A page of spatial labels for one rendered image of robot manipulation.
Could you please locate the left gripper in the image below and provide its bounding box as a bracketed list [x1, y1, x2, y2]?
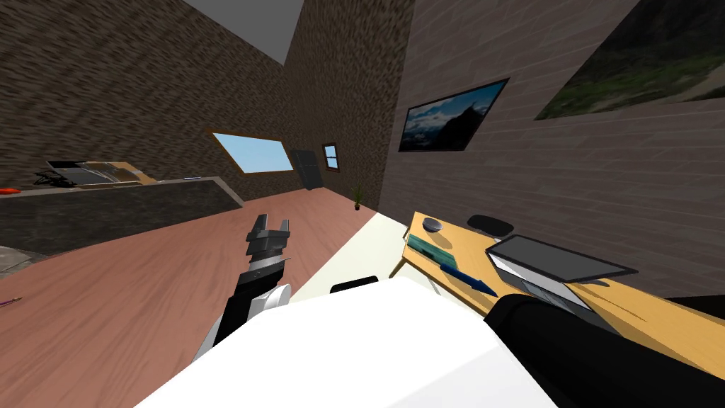
[246, 213, 292, 264]

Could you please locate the dark grey door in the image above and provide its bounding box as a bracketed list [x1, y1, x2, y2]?
[289, 148, 326, 191]

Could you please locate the large wood-framed window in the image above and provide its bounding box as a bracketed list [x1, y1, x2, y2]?
[209, 130, 296, 176]

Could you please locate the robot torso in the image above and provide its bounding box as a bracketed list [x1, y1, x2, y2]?
[132, 275, 559, 408]

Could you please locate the dark counter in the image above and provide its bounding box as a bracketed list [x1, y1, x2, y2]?
[0, 159, 246, 257]

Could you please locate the teal book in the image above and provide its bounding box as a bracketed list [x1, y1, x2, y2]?
[406, 233, 459, 271]

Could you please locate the blue pen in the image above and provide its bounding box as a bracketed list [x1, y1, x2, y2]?
[438, 263, 500, 299]

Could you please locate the black oval mouse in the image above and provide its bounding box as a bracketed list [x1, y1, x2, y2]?
[467, 213, 515, 239]

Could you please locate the grey open laptop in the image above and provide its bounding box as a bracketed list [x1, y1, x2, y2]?
[484, 233, 640, 329]

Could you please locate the wooden desk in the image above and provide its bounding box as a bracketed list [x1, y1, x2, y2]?
[389, 210, 725, 382]

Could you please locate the blue mountain wall picture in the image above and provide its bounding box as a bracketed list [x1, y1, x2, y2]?
[397, 77, 510, 154]

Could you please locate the green landscape wall picture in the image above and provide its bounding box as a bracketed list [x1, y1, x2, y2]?
[533, 0, 725, 122]

